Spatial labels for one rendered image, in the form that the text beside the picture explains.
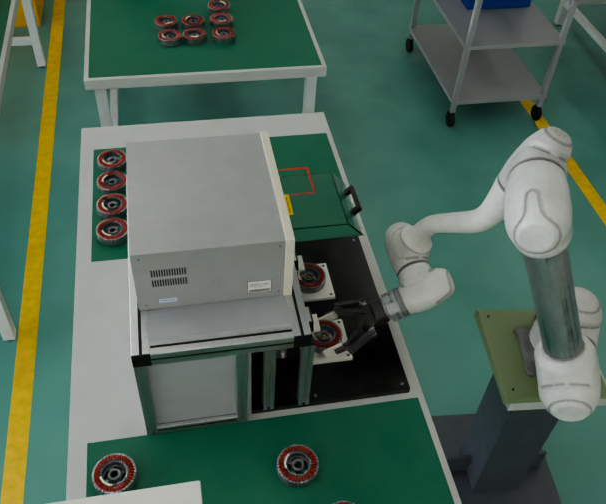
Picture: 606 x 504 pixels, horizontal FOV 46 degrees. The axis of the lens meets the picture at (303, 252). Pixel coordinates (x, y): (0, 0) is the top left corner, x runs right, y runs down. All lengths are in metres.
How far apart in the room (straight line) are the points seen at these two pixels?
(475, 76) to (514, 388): 2.76
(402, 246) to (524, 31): 2.52
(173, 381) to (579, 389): 1.04
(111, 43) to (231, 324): 2.09
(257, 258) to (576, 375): 0.87
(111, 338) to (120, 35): 1.82
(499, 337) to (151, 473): 1.12
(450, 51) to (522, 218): 3.34
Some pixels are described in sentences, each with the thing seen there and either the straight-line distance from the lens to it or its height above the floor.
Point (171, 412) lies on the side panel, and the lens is 1.99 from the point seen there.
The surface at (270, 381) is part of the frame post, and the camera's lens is 1.95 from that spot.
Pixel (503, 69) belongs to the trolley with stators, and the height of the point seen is 0.19.
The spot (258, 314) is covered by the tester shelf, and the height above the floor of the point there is 1.11.
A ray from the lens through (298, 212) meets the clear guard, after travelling 2.14.
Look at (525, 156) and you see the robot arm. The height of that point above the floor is 1.54.
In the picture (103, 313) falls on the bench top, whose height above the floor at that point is 0.75.
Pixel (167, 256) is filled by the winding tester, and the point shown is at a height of 1.30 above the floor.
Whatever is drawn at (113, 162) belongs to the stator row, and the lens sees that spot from 2.82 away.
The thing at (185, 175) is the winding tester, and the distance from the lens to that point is 1.88.
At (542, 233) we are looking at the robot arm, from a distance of 1.57.
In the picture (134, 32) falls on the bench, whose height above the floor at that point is 0.75.
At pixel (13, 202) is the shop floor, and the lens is 3.94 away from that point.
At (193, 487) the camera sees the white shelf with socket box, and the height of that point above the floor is 1.20.
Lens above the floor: 2.52
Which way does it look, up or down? 46 degrees down
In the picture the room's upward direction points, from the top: 4 degrees clockwise
